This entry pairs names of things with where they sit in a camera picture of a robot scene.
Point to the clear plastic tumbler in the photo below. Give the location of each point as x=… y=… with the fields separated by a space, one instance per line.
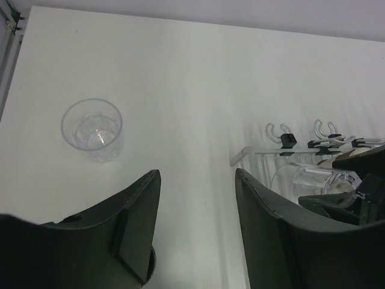
x=295 y=180
x=94 y=128

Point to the dark blue ceramic mug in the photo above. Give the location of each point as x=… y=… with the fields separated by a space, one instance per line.
x=152 y=266

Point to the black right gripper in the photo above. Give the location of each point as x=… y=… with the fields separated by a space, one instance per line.
x=343 y=207

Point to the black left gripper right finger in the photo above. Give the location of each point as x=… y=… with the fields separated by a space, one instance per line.
x=288 y=246

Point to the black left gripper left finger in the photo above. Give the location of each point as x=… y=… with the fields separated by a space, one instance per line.
x=105 y=246

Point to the aluminium frame post left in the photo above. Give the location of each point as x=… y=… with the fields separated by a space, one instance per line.
x=13 y=26

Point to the silver flat dish rack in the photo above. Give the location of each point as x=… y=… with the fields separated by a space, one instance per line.
x=263 y=163

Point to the cream steel cup brown band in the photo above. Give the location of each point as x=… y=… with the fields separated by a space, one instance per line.
x=328 y=164

